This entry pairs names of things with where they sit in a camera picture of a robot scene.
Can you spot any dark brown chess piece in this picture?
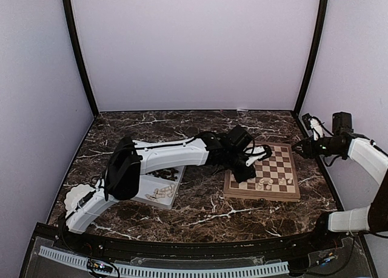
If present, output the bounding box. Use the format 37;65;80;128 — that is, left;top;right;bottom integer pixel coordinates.
150;168;179;181

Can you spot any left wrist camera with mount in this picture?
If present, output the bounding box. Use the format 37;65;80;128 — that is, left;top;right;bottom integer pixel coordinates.
244;144;272;167

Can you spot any black curved front rail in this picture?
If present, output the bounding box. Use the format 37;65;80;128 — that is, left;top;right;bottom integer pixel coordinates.
55;225;349;260

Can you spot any wooden chess board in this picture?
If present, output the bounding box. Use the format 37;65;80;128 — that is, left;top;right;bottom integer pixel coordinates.
224;142;301;202

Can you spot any white divided plastic tray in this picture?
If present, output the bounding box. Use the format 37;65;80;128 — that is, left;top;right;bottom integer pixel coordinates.
132;166;186;210

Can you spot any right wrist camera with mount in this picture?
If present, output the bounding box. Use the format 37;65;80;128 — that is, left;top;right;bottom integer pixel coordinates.
302;113;325;140

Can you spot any black left frame post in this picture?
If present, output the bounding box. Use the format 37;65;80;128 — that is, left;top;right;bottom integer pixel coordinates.
62;0;99;118

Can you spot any cream white chess piece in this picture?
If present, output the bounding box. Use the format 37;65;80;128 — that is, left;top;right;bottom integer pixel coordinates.
159;184;176;198
145;191;165;202

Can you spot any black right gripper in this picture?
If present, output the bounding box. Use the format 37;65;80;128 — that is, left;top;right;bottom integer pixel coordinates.
292;135;342;159

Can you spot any white scalloped ceramic bowl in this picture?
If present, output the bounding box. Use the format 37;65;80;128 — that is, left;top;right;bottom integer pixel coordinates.
64;184;95;215

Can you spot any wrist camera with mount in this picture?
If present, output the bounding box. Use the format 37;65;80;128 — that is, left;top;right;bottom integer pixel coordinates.
302;113;325;140
244;144;272;167

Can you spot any cream white chess queen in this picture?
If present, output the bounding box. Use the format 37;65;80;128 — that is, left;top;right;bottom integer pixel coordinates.
265;179;273;191

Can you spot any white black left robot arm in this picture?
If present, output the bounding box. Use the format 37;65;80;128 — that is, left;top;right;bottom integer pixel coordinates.
58;131;267;251

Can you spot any black right frame post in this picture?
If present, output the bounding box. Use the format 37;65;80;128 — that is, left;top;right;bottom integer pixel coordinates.
293;0;329;117

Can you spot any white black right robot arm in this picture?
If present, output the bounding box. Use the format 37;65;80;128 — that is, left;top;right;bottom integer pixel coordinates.
292;112;387;250

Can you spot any white slotted cable duct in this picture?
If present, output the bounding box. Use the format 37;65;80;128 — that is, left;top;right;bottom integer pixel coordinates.
38;246;289;277

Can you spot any black frame post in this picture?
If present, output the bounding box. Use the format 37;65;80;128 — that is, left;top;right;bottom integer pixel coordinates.
293;0;329;117
62;0;99;118

